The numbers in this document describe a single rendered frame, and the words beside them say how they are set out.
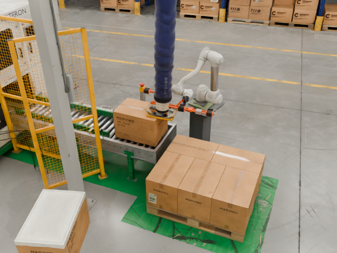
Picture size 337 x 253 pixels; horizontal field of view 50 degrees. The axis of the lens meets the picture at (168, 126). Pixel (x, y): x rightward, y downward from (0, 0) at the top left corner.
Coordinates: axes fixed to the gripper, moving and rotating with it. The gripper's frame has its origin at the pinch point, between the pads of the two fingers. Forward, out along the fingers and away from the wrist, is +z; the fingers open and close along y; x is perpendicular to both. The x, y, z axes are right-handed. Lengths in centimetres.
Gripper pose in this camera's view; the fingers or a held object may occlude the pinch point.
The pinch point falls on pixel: (182, 106)
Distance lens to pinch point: 455.2
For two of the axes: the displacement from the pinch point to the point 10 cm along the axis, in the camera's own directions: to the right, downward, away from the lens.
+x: -9.6, -1.6, 2.4
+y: 0.0, 8.4, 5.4
